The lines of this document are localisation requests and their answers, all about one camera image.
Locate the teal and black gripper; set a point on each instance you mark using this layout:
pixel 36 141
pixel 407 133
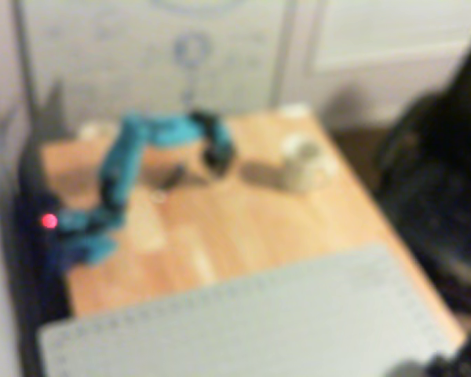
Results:
pixel 219 152

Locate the dark pen with silver tip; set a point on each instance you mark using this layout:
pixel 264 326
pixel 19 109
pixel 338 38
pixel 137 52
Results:
pixel 174 176

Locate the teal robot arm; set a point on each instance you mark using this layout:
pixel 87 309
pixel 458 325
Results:
pixel 121 165

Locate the cream ceramic mug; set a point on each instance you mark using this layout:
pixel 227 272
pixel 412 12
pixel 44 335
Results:
pixel 302 169

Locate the small white table-edge clip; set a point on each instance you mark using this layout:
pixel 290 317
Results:
pixel 294 110

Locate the whiteboard with blue sketches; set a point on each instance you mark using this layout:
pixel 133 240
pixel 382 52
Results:
pixel 141 59

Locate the small white round object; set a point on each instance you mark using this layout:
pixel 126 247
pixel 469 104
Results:
pixel 92 130

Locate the grey gridded cutting mat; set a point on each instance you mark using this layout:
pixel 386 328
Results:
pixel 239 322

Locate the dark grey flat panel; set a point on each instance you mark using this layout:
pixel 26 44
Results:
pixel 55 114

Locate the controller board with red light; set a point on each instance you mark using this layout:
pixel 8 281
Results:
pixel 49 221

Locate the dark blue table clamp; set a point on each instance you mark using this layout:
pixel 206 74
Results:
pixel 63 257

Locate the white window with blinds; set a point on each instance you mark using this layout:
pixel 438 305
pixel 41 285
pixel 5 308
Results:
pixel 396 35

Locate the black leather office chair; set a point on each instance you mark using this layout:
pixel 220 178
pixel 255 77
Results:
pixel 443 176

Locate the black camera stand clamp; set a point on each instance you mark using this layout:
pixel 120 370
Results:
pixel 455 361

